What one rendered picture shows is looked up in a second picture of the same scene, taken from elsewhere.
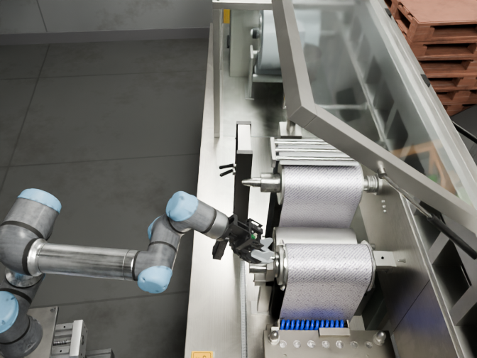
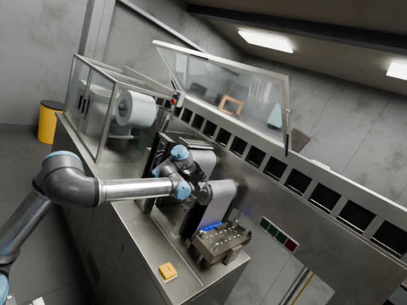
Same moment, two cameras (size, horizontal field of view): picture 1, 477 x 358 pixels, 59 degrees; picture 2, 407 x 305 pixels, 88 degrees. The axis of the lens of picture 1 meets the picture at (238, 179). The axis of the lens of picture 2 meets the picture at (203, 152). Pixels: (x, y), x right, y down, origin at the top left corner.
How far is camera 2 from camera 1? 0.91 m
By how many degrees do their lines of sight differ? 49
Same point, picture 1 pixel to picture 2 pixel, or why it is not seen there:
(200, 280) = (135, 231)
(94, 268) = (149, 187)
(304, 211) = not seen: hidden behind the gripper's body
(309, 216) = not seen: hidden behind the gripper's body
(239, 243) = (197, 176)
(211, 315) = (154, 246)
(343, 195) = (211, 161)
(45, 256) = (111, 184)
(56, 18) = not seen: outside the picture
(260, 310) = (178, 234)
